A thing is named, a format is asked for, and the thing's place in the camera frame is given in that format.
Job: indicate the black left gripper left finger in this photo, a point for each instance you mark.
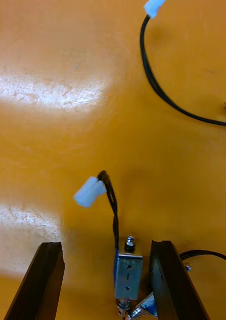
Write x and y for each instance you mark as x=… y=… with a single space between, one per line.
x=40 y=287

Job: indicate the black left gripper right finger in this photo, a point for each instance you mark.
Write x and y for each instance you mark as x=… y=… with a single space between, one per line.
x=173 y=295

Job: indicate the yellow-orange plastic bin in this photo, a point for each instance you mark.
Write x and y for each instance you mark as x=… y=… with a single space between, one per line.
x=67 y=125

